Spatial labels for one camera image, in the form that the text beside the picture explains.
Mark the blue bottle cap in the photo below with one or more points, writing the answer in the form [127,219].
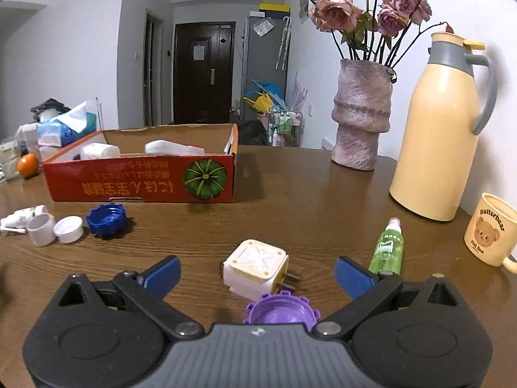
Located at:
[106,220]

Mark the red cardboard box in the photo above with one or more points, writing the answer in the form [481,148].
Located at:
[133,180]

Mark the wide white bottle cap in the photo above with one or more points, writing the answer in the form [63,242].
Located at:
[68,229]

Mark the yellow watering can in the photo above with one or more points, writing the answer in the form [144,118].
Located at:
[263,103]

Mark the pink textured vase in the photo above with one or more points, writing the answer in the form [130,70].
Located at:
[361,109]

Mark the dark wooden door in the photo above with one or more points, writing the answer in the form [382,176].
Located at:
[204,76]

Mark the small white spray bottle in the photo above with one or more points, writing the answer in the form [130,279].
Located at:
[22,217]

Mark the purple feather decoration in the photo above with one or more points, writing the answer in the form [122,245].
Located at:
[298,89]

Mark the blue tissue pack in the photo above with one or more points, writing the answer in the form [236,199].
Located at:
[60,129]

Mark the white plastic bottle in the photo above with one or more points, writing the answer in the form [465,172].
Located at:
[99,151]

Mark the wall poster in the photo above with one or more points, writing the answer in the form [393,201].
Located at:
[305,6]

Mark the folded white umbrella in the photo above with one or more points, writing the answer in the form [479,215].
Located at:
[284,42]

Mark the white container in box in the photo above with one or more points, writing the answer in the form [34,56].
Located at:
[173,147]

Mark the orange fruit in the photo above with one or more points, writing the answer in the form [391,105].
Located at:
[28,166]

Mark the clear drinking glass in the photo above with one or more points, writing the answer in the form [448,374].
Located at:
[10,163]

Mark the grey refrigerator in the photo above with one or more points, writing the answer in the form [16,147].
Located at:
[262,60]

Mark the white plastic container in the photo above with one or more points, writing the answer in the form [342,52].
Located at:
[47,151]

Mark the cream bear mug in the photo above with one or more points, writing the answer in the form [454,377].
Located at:
[486,230]

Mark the white trolley cart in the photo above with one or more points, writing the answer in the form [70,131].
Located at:
[284,125]

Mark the yellow box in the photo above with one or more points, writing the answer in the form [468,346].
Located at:
[274,8]

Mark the dried pink roses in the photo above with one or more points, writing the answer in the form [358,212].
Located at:
[337,10]

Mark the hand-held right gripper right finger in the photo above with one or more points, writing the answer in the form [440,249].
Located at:
[351,279]

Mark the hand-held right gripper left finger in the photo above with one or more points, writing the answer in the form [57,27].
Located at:
[163,275]

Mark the blue bag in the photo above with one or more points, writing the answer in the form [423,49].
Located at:
[271,88]

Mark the cream thermos jug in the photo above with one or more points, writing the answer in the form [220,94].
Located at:
[436,137]

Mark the purple bottle cap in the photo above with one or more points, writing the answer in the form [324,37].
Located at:
[278,311]

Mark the tall white cylinder cap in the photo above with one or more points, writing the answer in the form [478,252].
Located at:
[40,232]

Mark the green spray bottle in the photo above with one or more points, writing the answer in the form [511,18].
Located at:
[386,250]

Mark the white power adapter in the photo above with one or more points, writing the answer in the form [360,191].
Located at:
[252,268]

